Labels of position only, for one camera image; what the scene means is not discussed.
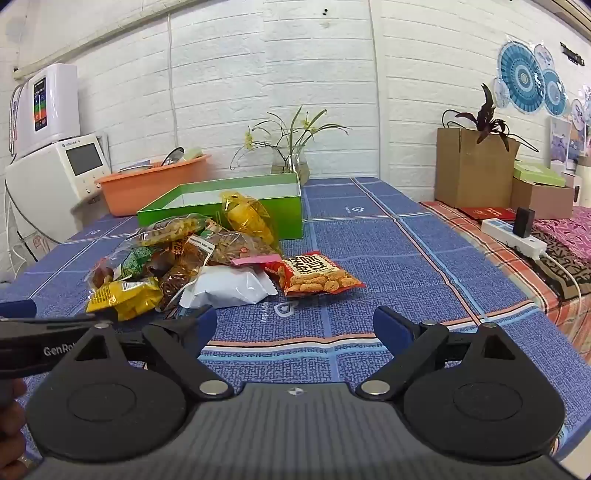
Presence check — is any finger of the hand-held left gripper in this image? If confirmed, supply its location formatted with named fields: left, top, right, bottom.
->
left=0, top=300, right=37, bottom=320

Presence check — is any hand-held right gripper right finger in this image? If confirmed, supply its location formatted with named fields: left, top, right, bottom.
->
left=355, top=305, right=518, bottom=400

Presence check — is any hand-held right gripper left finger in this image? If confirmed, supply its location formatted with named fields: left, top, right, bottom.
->
left=74, top=305, right=234, bottom=400

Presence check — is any clear nut packet pink edge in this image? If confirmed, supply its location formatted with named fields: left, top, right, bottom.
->
left=203, top=230, right=284, bottom=268

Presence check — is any clear packet of yellow chips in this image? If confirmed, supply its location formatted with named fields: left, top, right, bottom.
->
left=221, top=191, right=282, bottom=253

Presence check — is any green cardboard box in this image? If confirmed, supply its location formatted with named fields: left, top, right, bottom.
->
left=137, top=173, right=304, bottom=241

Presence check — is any clear packet of brown snacks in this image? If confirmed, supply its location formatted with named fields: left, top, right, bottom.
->
left=157, top=235, right=213, bottom=313

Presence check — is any clear packet of twisted snacks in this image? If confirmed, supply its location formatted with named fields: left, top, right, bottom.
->
left=134, top=213, right=211, bottom=248

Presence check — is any person's left hand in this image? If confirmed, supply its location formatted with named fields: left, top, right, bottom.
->
left=0, top=379, right=27, bottom=469

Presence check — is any white snack packet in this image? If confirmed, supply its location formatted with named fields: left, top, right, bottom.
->
left=178, top=265, right=278, bottom=309

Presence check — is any blue checked tablecloth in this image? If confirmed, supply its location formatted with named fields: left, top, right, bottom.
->
left=0, top=176, right=591, bottom=462

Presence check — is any yellow snack packet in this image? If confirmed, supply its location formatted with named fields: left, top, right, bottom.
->
left=85, top=277, right=164, bottom=323

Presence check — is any red-brown snack packet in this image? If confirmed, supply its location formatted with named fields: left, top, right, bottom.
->
left=85, top=258, right=116, bottom=289

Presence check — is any red peanut snack packet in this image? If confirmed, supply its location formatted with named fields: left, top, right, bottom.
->
left=259, top=250, right=367, bottom=297

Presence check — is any green snack packet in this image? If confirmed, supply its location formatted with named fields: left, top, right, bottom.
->
left=117, top=246, right=156, bottom=280

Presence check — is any white appliance with screen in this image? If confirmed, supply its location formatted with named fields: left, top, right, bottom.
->
left=4, top=133, right=112, bottom=245

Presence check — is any orange plaid cloth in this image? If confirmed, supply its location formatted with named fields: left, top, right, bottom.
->
left=419, top=200, right=591, bottom=343

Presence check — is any red book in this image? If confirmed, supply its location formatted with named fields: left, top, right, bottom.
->
left=459, top=206, right=517, bottom=222

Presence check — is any orange plastic basin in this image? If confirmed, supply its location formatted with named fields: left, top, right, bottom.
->
left=95, top=154, right=212, bottom=217

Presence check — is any white power strip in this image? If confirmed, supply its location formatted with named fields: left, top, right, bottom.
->
left=481, top=218, right=547, bottom=260

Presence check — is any black charger plug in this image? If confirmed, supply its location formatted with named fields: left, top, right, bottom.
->
left=515, top=208, right=536, bottom=239

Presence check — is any tall brown cardboard box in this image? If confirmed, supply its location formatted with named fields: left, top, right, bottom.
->
left=435, top=127, right=522, bottom=209

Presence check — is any plant in glass vase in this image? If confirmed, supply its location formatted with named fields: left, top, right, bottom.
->
left=230, top=105, right=351, bottom=185

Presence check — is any brown patterned cloth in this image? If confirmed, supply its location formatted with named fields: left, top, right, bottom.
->
left=530, top=237, right=591, bottom=297

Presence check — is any small brown cardboard box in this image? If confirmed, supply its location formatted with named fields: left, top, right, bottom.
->
left=510, top=178, right=576, bottom=221

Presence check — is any pink floral cloth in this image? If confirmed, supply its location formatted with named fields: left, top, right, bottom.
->
left=534, top=205, right=591, bottom=260

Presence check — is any flat green gift box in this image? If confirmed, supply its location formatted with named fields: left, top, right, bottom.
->
left=513, top=161, right=574, bottom=188

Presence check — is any purple leaf plant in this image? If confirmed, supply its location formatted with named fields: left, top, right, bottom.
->
left=442, top=83, right=539, bottom=153

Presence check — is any white picture card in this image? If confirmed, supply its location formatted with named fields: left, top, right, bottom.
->
left=549, top=115, right=574, bottom=174

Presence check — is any large blue paper fan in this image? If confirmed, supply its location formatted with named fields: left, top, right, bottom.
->
left=498, top=41, right=545, bottom=112

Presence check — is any small blue paper fan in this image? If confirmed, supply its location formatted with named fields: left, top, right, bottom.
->
left=541, top=69, right=568, bottom=117

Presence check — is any white power cable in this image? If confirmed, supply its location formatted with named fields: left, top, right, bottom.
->
left=540, top=249, right=585, bottom=302

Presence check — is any white wall water purifier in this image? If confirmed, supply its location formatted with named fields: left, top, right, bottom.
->
left=10, top=64, right=82, bottom=160

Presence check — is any white wall cable duct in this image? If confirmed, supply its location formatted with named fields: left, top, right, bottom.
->
left=167, top=13, right=180, bottom=126
left=13, top=0, right=262, bottom=77

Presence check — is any black wall sign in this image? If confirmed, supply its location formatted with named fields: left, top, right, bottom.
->
left=560, top=42, right=587, bottom=66

